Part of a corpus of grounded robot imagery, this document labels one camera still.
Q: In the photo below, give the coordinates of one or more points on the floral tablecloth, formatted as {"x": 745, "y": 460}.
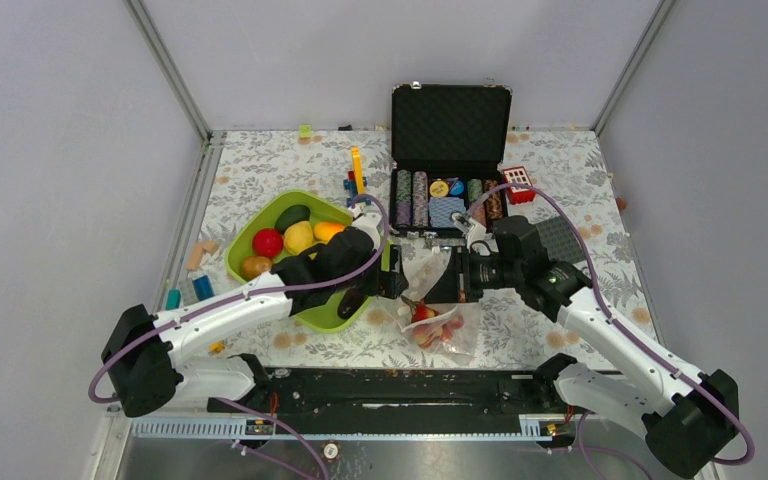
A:
{"x": 246, "y": 170}

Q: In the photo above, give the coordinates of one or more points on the clear zip top bag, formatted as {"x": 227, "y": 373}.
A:
{"x": 433, "y": 276}

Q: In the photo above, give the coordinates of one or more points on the purple eggplant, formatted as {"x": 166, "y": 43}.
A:
{"x": 351, "y": 303}

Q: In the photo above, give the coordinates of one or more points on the green plastic tray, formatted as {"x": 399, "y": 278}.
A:
{"x": 324, "y": 318}

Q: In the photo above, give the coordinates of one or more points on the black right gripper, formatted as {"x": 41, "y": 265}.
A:
{"x": 457, "y": 283}

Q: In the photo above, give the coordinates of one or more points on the red apple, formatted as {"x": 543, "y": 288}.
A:
{"x": 267, "y": 242}

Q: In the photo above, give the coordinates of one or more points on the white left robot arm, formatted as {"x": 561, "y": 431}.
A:
{"x": 154, "y": 359}

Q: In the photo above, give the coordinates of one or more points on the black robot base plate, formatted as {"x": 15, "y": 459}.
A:
{"x": 401, "y": 402}

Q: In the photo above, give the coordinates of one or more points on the red toy brick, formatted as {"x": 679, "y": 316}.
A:
{"x": 518, "y": 176}

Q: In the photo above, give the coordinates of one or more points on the yellow lemon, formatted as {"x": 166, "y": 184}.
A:
{"x": 298, "y": 237}

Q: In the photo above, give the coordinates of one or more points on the brown potato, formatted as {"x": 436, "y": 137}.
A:
{"x": 253, "y": 266}

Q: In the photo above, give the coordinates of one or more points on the black brick baseplate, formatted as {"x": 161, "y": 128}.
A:
{"x": 559, "y": 240}

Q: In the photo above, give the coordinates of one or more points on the small yellow toy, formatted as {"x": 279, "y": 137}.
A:
{"x": 217, "y": 347}

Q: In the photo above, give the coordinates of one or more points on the orange yellow mango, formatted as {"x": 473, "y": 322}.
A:
{"x": 324, "y": 232}

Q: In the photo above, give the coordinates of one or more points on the teal toy block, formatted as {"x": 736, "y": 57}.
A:
{"x": 173, "y": 299}

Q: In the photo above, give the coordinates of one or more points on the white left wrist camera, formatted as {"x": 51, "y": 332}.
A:
{"x": 368, "y": 220}

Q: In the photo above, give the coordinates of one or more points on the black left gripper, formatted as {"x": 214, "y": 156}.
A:
{"x": 385, "y": 283}

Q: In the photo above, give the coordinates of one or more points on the blue toy block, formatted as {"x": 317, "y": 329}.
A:
{"x": 203, "y": 288}

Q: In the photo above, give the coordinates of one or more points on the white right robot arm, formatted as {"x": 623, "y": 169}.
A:
{"x": 684, "y": 415}

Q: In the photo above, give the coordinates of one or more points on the tan wooden block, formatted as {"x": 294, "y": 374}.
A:
{"x": 198, "y": 252}

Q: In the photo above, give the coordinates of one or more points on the dark green avocado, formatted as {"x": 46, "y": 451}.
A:
{"x": 291, "y": 216}

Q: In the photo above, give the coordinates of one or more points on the toy brick car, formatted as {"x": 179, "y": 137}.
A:
{"x": 355, "y": 183}

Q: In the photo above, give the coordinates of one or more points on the black poker chip case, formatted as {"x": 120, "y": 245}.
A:
{"x": 442, "y": 132}

